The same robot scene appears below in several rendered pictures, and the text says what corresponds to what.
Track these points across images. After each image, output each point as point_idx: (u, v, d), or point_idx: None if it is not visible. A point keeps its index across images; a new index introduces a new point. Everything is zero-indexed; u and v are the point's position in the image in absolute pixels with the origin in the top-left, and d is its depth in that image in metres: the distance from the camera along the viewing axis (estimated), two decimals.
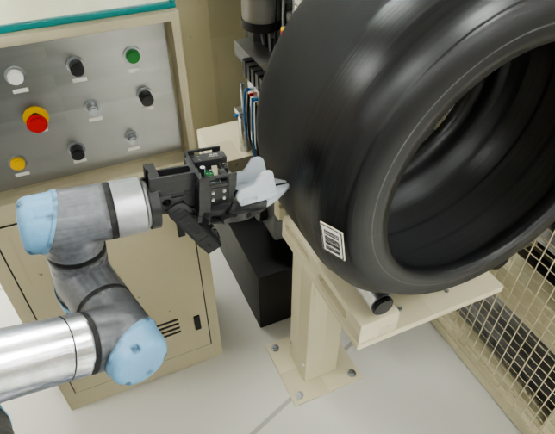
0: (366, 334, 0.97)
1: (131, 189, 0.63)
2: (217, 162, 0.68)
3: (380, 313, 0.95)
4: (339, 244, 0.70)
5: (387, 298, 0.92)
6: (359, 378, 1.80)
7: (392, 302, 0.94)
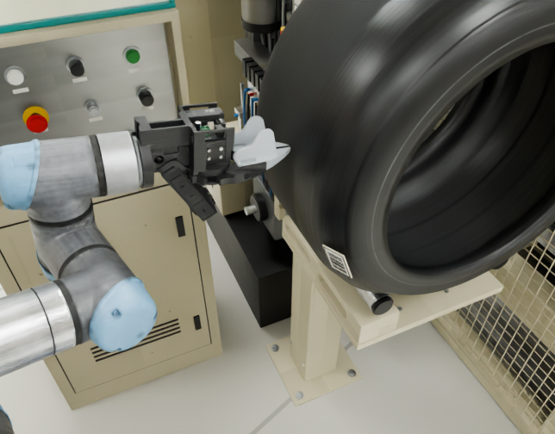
0: (366, 334, 0.97)
1: (121, 141, 0.59)
2: (214, 118, 0.64)
3: (376, 303, 0.92)
4: (343, 264, 0.74)
5: (387, 310, 0.95)
6: (359, 378, 1.80)
7: (376, 314, 0.94)
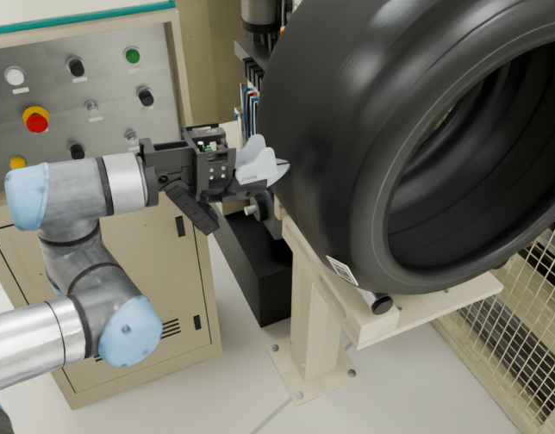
0: (366, 334, 0.97)
1: (126, 163, 0.61)
2: (216, 138, 0.66)
3: (392, 299, 0.93)
4: (347, 274, 0.76)
5: (372, 311, 0.93)
6: (359, 378, 1.80)
7: (380, 301, 0.92)
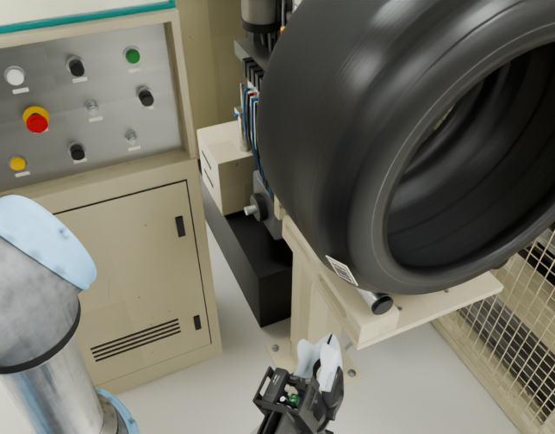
0: (366, 334, 0.97)
1: None
2: (284, 381, 0.65)
3: (392, 299, 0.93)
4: (347, 274, 0.76)
5: (372, 311, 0.93)
6: (359, 378, 1.80)
7: (380, 301, 0.92)
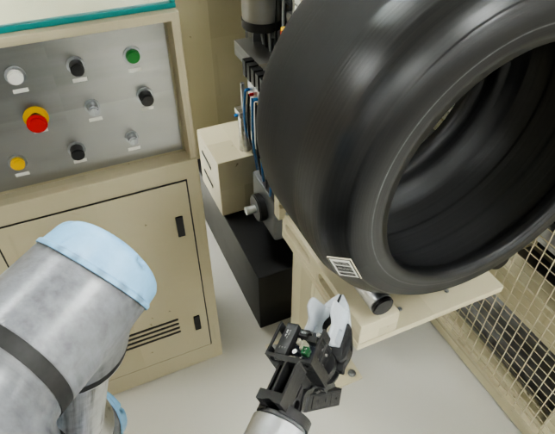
0: (366, 334, 0.97)
1: (271, 425, 0.60)
2: (296, 335, 0.67)
3: (392, 300, 0.93)
4: (351, 269, 0.76)
5: (372, 310, 0.93)
6: (359, 378, 1.80)
7: (381, 300, 0.92)
